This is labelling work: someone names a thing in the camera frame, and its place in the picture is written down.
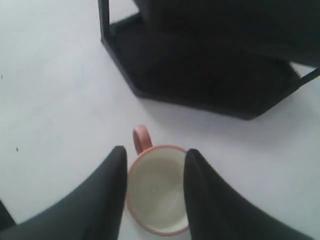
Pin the black metal rack frame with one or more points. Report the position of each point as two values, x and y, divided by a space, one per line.
234 57

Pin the pink ceramic mug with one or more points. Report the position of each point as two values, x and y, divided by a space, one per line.
155 192

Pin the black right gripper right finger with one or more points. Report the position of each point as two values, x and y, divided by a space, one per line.
215 211

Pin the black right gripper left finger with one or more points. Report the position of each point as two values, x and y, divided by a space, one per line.
93 211

